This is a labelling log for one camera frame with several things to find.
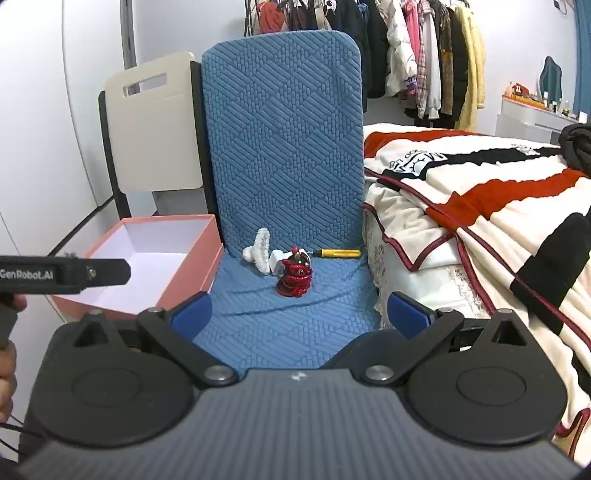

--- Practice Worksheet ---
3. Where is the person's left hand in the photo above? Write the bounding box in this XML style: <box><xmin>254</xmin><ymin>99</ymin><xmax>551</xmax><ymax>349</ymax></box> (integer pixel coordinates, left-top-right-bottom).
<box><xmin>0</xmin><ymin>295</ymin><xmax>27</xmax><ymax>422</ymax></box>

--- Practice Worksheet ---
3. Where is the yellow screwdriver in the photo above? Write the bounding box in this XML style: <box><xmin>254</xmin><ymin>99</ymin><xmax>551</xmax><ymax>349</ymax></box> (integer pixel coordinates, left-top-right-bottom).
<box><xmin>308</xmin><ymin>248</ymin><xmax>362</xmax><ymax>259</ymax></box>

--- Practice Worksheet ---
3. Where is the blue curtain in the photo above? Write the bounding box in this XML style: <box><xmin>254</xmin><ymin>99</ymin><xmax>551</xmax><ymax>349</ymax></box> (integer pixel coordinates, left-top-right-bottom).
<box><xmin>573</xmin><ymin>0</ymin><xmax>591</xmax><ymax>114</ymax></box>

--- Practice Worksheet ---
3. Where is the thin black cable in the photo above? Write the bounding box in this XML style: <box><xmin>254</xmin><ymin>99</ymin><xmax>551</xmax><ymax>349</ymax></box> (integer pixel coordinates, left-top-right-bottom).
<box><xmin>0</xmin><ymin>415</ymin><xmax>33</xmax><ymax>462</ymax></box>

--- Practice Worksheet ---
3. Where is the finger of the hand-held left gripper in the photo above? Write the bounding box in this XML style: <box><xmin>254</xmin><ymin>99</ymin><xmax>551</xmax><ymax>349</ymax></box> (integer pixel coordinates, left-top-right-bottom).
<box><xmin>65</xmin><ymin>258</ymin><xmax>131</xmax><ymax>295</ymax></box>

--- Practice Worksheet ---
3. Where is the white fluffy plush toy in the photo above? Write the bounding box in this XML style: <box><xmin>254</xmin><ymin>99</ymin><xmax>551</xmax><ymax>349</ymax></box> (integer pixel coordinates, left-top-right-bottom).
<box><xmin>242</xmin><ymin>227</ymin><xmax>273</xmax><ymax>277</ymax></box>

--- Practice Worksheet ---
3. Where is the white dresser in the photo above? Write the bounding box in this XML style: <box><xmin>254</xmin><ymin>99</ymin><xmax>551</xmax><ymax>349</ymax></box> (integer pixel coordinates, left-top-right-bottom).
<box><xmin>496</xmin><ymin>95</ymin><xmax>578</xmax><ymax>144</ymax></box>

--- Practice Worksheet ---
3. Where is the dark cloth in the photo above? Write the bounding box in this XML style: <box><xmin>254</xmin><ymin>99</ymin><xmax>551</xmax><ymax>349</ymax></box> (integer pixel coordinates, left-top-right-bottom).
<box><xmin>558</xmin><ymin>122</ymin><xmax>591</xmax><ymax>178</ymax></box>

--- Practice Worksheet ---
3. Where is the blue corduroy bedspread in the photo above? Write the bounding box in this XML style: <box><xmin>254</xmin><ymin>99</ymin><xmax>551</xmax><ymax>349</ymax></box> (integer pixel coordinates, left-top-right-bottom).
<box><xmin>191</xmin><ymin>31</ymin><xmax>382</xmax><ymax>370</ymax></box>

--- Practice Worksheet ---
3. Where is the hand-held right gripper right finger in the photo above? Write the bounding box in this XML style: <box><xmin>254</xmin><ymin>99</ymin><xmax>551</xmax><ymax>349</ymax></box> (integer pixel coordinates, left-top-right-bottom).
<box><xmin>359</xmin><ymin>292</ymin><xmax>529</xmax><ymax>388</ymax></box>

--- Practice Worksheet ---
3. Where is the pink cardboard box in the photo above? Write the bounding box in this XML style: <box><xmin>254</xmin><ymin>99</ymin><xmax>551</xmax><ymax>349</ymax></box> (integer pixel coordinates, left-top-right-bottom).
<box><xmin>50</xmin><ymin>215</ymin><xmax>225</xmax><ymax>320</ymax></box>

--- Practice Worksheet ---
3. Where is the red glossy figurine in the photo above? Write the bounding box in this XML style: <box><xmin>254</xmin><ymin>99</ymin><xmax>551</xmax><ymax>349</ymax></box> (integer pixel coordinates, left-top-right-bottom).
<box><xmin>276</xmin><ymin>247</ymin><xmax>314</xmax><ymax>298</ymax></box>

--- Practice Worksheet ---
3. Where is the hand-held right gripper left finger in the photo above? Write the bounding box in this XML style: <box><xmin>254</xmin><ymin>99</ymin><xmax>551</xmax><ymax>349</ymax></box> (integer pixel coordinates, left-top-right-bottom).
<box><xmin>69</xmin><ymin>292</ymin><xmax>241</xmax><ymax>388</ymax></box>

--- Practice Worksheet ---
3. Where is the white lace bed skirt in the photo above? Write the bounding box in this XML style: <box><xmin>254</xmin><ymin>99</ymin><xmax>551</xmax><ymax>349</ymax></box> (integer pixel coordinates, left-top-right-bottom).
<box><xmin>362</xmin><ymin>203</ymin><xmax>522</xmax><ymax>330</ymax></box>

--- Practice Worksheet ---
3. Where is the red black cream striped blanket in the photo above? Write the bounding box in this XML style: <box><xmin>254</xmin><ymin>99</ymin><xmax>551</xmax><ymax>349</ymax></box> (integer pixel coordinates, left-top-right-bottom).
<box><xmin>362</xmin><ymin>122</ymin><xmax>591</xmax><ymax>457</ymax></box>

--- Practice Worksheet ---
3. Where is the rack of hanging clothes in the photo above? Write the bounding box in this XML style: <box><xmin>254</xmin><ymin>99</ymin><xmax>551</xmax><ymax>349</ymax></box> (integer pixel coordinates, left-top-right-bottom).
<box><xmin>242</xmin><ymin>0</ymin><xmax>488</xmax><ymax>132</ymax></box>

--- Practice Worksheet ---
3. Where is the white charger plug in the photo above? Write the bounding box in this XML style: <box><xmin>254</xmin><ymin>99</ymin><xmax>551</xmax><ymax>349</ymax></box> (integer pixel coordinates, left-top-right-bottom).
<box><xmin>270</xmin><ymin>247</ymin><xmax>308</xmax><ymax>278</ymax></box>

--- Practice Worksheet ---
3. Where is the cream padded headboard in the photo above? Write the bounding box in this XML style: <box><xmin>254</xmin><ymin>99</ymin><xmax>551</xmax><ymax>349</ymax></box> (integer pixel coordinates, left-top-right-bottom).
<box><xmin>98</xmin><ymin>51</ymin><xmax>218</xmax><ymax>220</ymax></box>

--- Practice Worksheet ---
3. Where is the orange red dresser ornament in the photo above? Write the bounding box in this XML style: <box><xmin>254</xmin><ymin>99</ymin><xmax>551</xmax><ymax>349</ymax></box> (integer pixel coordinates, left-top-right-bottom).
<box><xmin>503</xmin><ymin>82</ymin><xmax>541</xmax><ymax>100</ymax></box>

